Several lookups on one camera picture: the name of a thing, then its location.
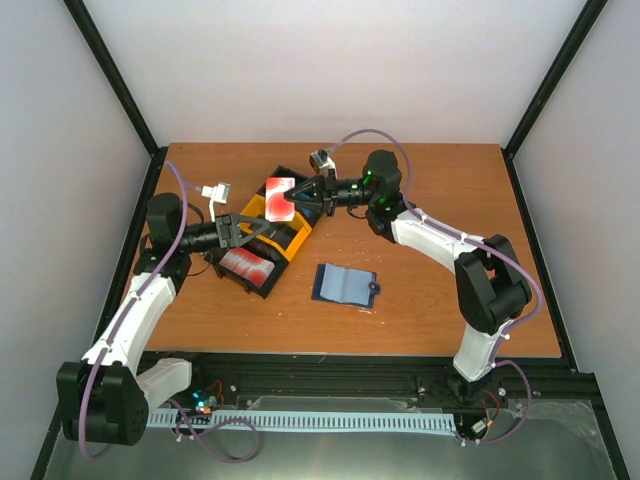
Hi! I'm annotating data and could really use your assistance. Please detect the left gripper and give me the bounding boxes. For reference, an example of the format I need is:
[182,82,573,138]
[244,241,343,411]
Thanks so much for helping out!
[178,213,270,254]

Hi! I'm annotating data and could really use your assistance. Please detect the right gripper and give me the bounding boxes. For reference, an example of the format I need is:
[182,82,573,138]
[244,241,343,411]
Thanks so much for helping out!
[283,170,376,219]

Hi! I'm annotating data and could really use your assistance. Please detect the red white credit card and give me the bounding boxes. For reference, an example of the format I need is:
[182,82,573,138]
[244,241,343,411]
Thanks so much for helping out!
[265,177,295,222]

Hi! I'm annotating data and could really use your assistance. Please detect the blue leather card holder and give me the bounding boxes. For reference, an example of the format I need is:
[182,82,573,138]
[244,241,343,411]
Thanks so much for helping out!
[311,263,381,309]

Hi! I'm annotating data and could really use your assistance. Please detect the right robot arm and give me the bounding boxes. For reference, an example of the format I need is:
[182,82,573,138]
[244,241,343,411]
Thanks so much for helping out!
[284,150,532,383]

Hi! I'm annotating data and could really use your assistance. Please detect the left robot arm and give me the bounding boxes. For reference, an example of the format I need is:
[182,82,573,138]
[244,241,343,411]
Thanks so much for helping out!
[56,193,270,446]

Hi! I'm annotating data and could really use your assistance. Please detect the black bin with red cards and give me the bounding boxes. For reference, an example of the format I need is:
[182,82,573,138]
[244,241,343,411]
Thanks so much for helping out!
[205,240,290,299]

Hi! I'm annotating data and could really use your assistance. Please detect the red white card stack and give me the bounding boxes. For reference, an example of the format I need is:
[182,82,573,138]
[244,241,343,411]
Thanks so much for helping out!
[219,248,275,288]

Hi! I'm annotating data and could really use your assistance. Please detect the yellow middle bin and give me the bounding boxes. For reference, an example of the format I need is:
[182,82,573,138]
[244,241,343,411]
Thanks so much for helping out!
[241,193,319,263]

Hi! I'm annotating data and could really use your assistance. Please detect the left controller board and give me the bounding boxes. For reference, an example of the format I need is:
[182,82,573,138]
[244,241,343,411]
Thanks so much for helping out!
[192,380,225,415]

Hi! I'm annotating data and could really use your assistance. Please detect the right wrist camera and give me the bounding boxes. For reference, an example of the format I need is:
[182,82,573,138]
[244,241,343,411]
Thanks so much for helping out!
[309,149,336,175]

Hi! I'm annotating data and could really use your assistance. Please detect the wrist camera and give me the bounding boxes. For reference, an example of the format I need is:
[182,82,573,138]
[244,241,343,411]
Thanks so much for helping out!
[309,149,336,175]
[199,182,231,222]

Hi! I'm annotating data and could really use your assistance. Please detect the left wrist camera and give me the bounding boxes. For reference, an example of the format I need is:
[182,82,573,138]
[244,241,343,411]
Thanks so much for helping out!
[199,182,231,222]

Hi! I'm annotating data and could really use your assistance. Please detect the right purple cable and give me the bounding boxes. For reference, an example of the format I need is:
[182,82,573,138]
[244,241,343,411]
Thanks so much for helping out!
[327,128,545,366]

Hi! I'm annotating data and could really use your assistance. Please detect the light blue cable duct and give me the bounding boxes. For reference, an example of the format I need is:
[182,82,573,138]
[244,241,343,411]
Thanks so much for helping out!
[147,407,459,433]

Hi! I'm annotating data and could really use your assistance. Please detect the left black frame post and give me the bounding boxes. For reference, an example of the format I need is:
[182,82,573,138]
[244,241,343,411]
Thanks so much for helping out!
[62,0,162,157]

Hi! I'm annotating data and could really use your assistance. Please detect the black frame post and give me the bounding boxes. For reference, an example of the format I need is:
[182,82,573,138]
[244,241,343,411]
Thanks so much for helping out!
[62,0,162,157]
[503,0,610,157]

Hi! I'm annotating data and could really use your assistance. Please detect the right connector wires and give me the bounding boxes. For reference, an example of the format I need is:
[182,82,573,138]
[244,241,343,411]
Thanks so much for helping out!
[469,394,503,434]

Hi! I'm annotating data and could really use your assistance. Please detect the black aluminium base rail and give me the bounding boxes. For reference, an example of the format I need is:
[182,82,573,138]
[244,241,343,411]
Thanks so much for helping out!
[64,349,601,414]

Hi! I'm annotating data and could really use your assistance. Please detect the right black frame post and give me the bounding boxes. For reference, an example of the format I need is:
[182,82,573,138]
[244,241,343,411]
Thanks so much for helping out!
[503,0,610,157]

